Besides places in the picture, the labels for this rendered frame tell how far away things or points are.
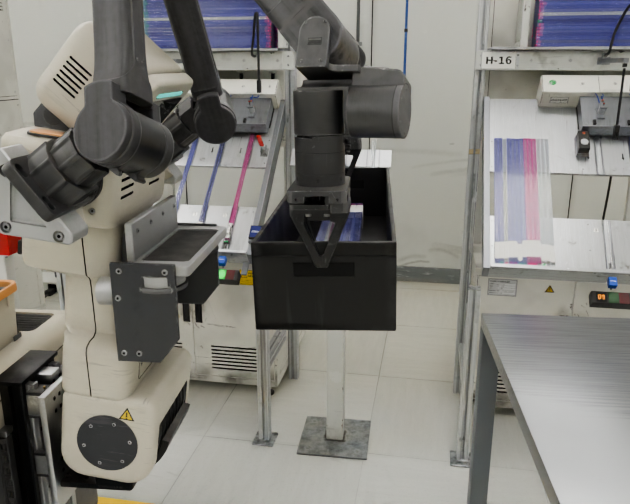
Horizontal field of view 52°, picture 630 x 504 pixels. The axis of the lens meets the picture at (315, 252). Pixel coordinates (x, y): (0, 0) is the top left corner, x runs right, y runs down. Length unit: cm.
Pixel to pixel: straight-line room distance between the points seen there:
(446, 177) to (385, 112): 333
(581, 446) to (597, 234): 126
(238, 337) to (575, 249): 132
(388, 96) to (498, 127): 175
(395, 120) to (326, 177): 10
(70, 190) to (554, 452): 75
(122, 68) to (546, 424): 79
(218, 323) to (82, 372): 156
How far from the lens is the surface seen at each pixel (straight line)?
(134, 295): 100
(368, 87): 70
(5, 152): 90
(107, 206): 98
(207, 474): 232
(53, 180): 86
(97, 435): 116
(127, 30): 87
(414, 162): 398
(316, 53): 71
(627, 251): 220
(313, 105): 70
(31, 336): 140
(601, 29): 250
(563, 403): 114
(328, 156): 71
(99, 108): 82
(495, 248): 211
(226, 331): 263
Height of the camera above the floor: 133
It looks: 16 degrees down
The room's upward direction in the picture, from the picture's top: straight up
